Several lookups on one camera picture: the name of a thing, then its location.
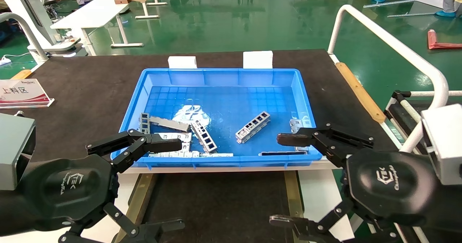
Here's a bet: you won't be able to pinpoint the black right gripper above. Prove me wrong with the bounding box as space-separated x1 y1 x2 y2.
269 123 439 243

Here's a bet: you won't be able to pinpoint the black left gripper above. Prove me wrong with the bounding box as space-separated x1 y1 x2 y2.
18 129 186 243

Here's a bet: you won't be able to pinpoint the grey windowed metal bracket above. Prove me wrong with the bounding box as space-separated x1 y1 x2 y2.
235 111 271 144
191 120 218 153

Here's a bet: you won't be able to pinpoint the long thin metal part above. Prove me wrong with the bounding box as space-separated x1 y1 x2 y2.
148 151 234 158

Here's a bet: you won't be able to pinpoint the black container mat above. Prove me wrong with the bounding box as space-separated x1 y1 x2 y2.
135 171 305 243

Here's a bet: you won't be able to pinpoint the flat grey metal plate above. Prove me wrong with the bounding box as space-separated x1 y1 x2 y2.
149 116 191 133

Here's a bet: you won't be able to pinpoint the long wooden strip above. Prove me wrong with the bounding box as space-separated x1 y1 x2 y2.
335 62 387 124

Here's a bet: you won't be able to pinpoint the black cart with white tube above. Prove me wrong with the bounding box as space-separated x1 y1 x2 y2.
384 90 462 146

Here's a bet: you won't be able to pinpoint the blue plastic bin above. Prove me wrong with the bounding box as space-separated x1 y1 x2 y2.
110 68 323 169

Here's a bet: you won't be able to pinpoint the white foam block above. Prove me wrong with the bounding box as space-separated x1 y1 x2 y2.
168 56 197 69
243 51 273 69

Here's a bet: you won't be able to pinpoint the red and white sign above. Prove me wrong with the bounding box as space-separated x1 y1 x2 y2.
0 79 55 109

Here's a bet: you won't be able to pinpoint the white tube railing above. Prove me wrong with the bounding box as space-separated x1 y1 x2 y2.
327 4 450 153

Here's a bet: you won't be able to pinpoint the short wooden piece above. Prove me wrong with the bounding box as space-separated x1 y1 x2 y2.
11 69 33 80

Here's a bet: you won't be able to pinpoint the white table legs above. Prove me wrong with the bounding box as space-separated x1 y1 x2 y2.
123 0 168 19

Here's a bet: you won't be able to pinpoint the white table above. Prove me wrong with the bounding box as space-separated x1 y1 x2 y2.
50 0 144 57

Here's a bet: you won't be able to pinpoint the red folded object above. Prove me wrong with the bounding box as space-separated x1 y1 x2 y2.
428 29 462 50

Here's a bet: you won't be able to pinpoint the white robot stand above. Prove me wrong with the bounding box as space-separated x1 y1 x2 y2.
0 0 87 61

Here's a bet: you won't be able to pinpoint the grey curved handrail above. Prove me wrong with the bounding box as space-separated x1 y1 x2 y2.
0 12 49 63

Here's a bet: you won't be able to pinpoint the person in grey trousers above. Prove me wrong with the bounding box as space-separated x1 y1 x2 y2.
435 0 462 18

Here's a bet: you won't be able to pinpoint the brass coloured rail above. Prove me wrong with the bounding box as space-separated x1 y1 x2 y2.
284 171 304 218

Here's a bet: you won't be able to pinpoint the upright grey metal frame part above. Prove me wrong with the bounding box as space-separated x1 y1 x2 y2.
139 112 151 134

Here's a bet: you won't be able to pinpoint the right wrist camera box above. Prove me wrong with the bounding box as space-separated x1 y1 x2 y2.
421 104 462 186

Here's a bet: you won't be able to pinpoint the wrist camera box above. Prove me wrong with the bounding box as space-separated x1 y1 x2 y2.
0 113 36 191
421 104 462 186

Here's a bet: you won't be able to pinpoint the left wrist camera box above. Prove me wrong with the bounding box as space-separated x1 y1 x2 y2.
0 113 36 191

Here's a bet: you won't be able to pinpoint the aluminium profile rail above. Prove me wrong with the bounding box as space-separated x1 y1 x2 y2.
363 0 420 8
387 11 437 18

